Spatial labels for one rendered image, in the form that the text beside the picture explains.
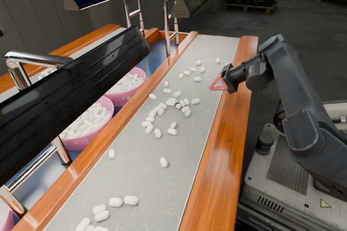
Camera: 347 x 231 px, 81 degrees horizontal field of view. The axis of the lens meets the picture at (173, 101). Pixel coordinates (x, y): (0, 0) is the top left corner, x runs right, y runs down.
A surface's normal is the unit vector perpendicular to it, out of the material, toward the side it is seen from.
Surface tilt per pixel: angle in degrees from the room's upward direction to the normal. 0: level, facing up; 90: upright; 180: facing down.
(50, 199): 0
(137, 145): 0
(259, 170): 0
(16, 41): 90
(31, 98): 58
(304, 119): 48
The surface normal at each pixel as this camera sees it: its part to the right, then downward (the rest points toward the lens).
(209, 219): -0.04, -0.80
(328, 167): -0.75, -0.62
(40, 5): 0.85, 0.30
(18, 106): 0.78, -0.27
